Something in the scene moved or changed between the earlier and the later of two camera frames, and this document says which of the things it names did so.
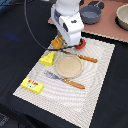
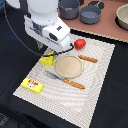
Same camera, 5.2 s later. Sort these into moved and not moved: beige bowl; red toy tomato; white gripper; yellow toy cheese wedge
Moved: white gripper
Not moved: beige bowl; yellow toy cheese wedge; red toy tomato
